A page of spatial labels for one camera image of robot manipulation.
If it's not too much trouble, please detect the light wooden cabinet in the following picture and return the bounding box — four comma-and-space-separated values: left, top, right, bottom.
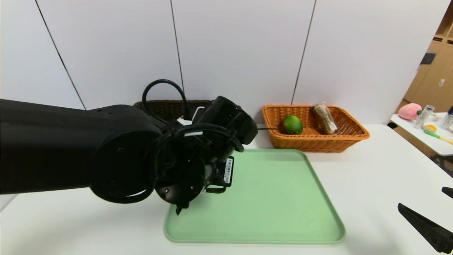
403, 2, 453, 114

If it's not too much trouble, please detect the orange wicker basket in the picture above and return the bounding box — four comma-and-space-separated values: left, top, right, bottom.
262, 104, 370, 153

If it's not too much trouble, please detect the pink peach plush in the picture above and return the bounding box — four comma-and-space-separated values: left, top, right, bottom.
398, 103, 422, 121

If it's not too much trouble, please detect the white side table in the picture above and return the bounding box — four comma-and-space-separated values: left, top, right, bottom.
389, 113, 453, 157

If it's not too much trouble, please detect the light green plastic tray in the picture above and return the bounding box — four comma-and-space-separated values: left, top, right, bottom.
164, 148, 346, 244

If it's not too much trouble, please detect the dark brown wicker basket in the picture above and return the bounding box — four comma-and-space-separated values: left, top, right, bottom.
133, 100, 215, 121

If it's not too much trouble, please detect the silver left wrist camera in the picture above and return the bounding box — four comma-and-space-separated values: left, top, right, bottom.
176, 106, 206, 126

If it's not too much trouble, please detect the tall clear plastic bottle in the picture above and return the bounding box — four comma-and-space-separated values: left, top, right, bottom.
413, 106, 434, 130

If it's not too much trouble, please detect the green lime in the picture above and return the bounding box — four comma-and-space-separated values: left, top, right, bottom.
282, 115, 304, 135

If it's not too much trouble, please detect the clear chocolate pack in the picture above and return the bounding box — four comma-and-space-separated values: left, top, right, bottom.
313, 103, 338, 135

